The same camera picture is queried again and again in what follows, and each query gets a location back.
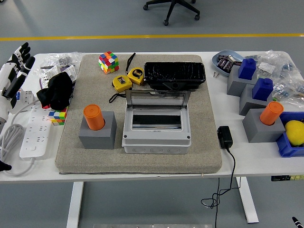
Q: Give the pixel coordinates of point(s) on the black power adapter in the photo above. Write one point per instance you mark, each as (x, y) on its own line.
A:
(225, 137)

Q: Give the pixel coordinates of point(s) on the black table control panel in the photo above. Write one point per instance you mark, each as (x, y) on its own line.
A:
(280, 178)

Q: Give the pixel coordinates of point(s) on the black purple packet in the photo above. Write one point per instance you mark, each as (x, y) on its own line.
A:
(222, 57)
(225, 64)

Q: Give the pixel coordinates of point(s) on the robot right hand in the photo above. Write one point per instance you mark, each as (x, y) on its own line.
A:
(298, 223)

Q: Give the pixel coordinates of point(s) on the blue plastic bin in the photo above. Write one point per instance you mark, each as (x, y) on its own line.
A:
(287, 149)

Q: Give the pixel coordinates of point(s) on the smoky transparent box lid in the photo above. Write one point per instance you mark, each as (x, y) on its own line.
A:
(156, 99)

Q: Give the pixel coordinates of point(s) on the yellow tape measure plain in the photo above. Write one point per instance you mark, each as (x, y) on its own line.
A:
(121, 83)

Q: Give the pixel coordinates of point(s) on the white table leg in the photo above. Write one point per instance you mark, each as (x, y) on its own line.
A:
(74, 204)
(248, 202)

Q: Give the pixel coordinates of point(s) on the grey electrical junction box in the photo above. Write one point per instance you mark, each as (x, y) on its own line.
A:
(156, 145)

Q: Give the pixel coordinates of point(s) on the silver black clip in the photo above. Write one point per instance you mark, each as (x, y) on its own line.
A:
(234, 59)

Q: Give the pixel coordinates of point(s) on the orange cylinder battery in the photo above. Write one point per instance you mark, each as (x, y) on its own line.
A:
(93, 117)
(272, 112)

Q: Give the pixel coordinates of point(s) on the black office chair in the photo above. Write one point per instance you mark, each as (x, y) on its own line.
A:
(174, 7)

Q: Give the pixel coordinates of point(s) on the white wall socket pack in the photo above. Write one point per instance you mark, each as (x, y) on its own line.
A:
(69, 71)
(47, 76)

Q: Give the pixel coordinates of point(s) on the yellow tape measure 5m label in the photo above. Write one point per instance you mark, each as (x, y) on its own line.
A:
(136, 75)

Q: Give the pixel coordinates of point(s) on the light blue dish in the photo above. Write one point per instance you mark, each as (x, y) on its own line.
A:
(214, 63)

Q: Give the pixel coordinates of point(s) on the black plastic tray box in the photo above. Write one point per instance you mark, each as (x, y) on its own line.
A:
(174, 71)

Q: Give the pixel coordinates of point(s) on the grey-brown fabric mat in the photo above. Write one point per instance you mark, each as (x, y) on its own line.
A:
(142, 164)

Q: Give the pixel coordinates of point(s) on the grey holder block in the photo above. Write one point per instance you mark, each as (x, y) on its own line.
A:
(235, 83)
(259, 130)
(247, 102)

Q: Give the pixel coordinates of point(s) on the small metal screws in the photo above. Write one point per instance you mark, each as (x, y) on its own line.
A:
(215, 74)

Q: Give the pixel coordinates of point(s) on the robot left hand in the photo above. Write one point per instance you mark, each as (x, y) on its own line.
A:
(14, 78)

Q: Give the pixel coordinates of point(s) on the white power strip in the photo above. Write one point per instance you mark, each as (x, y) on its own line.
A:
(35, 133)

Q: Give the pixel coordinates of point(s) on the colourful puzzle cube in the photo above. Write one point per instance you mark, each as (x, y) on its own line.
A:
(58, 117)
(108, 63)

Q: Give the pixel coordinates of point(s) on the black cloth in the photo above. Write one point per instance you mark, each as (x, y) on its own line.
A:
(58, 90)

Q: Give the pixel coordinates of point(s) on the grey block with round hole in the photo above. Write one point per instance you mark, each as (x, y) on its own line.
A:
(97, 140)

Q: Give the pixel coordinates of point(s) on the blue stepped block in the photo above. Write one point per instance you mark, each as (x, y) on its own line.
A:
(247, 69)
(262, 89)

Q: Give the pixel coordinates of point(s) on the yellow lemon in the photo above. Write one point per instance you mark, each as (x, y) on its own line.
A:
(295, 133)

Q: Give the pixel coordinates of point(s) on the clear bag of small parts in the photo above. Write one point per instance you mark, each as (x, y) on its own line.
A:
(287, 91)
(54, 59)
(278, 59)

